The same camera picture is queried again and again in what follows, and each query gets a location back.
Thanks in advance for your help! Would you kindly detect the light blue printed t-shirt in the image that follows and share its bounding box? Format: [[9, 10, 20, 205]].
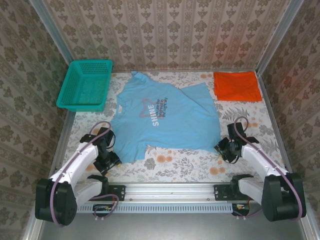
[[109, 70, 222, 165]]

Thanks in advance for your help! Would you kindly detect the teal plastic basket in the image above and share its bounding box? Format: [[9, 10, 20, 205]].
[[56, 59, 115, 113]]

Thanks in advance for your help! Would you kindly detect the folded orange t-shirt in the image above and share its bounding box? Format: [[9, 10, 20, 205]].
[[213, 71, 263, 102]]

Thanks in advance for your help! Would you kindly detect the grey metal panel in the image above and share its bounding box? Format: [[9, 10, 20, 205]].
[[23, 202, 320, 240]]

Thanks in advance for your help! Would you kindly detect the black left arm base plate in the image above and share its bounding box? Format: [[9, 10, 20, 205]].
[[101, 184, 126, 202]]

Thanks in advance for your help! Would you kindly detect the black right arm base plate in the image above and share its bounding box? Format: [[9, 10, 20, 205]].
[[213, 184, 242, 202]]

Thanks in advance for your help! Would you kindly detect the black cable connector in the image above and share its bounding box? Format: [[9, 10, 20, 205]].
[[231, 203, 251, 216], [92, 204, 114, 217]]

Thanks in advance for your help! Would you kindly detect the aluminium mounting rail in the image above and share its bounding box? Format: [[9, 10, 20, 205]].
[[74, 181, 266, 202]]

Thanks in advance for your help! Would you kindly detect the white slotted cable duct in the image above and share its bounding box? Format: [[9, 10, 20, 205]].
[[77, 202, 235, 214]]

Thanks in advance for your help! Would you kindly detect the aluminium table back rail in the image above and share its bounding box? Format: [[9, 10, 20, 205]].
[[112, 68, 259, 75]]

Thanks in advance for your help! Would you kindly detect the aluminium frame post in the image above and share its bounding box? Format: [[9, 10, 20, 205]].
[[28, 0, 83, 78], [256, 0, 305, 76]]

